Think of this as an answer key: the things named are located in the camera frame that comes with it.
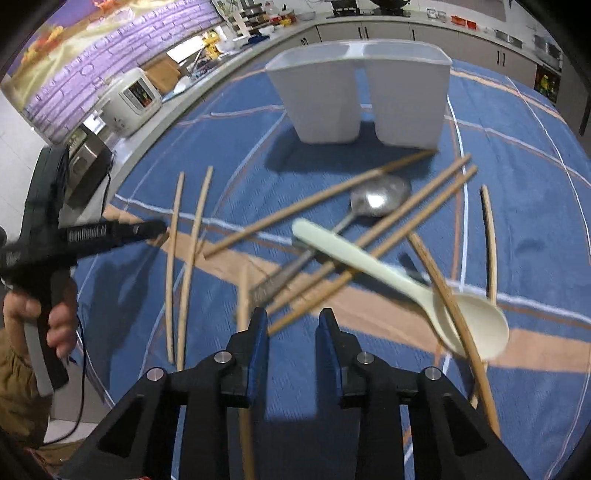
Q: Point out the metal spoon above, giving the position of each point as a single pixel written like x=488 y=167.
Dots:
x=373 y=199

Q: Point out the wooden cutting board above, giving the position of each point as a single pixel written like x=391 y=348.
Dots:
x=163 y=72

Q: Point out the cream plastic rice spoon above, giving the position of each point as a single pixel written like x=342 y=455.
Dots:
x=486 y=322

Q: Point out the bamboo chopstick curved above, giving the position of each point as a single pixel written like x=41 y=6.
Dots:
x=467 y=341

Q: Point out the brown chopstick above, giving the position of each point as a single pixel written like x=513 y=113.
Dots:
x=383 y=244
x=386 y=198

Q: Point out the white two-compartment utensil holder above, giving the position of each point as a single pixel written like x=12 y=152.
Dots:
x=325 y=86

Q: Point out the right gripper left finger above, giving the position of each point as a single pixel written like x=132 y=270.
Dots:
x=173 y=425

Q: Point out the white rice cooker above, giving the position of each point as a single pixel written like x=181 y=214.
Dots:
x=128 y=103

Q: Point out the light bamboo chopstick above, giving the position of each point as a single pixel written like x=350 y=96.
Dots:
x=188 y=270
x=169 y=281

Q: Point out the bamboo chopstick long diagonal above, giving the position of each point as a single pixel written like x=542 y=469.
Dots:
x=315 y=199

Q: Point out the scenic window blind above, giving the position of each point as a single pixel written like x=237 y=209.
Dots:
x=69 y=61

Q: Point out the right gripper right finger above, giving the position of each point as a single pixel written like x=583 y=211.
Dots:
x=450 y=439

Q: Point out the silver toaster oven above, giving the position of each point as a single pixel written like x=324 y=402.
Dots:
x=90 y=160

